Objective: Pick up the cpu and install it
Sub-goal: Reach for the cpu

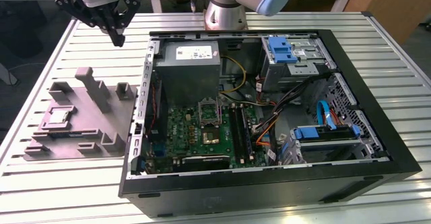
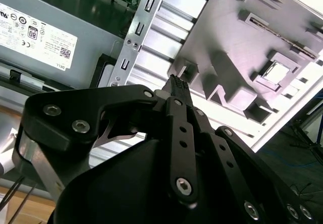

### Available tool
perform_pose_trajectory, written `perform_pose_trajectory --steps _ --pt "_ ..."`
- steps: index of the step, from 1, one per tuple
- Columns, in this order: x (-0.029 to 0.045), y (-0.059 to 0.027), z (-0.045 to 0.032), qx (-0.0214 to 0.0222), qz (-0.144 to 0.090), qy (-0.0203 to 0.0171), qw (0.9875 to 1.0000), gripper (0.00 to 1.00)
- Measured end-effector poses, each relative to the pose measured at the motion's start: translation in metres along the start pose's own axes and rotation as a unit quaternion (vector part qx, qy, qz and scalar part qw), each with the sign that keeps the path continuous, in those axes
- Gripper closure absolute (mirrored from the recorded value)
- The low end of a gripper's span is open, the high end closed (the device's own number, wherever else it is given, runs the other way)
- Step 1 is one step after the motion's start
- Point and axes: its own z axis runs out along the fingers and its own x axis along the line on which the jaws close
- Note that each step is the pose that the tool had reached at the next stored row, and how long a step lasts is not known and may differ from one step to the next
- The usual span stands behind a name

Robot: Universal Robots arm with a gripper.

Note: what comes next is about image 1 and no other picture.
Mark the green motherboard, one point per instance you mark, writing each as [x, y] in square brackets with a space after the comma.
[182, 133]

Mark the black RAM slot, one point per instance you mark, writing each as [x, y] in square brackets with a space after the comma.
[237, 133]
[246, 133]

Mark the silver square CPU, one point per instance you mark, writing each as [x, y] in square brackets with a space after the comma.
[61, 116]

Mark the CPU socket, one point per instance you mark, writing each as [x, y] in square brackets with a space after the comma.
[211, 137]

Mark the metal disk bay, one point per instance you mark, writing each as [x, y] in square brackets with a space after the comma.
[293, 153]

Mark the empty blue disk carrier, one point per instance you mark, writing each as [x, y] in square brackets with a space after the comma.
[280, 50]

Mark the wooden cabinet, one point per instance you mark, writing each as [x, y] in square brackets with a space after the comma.
[397, 7]

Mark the green RAM stick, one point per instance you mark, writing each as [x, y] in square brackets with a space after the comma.
[67, 134]

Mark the grey power supply unit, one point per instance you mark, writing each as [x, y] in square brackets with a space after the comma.
[189, 82]

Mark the black graphics card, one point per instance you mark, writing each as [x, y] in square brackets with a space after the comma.
[202, 162]

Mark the metal drive cage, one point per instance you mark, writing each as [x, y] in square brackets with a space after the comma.
[300, 70]

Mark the hard disk in blue carrier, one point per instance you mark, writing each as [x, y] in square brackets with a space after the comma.
[308, 133]

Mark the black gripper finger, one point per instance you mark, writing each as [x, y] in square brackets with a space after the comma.
[130, 7]
[85, 15]

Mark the grey plastic parts rack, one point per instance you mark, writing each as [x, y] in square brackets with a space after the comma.
[87, 123]

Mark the black open PC case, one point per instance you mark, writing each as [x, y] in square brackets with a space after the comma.
[270, 191]

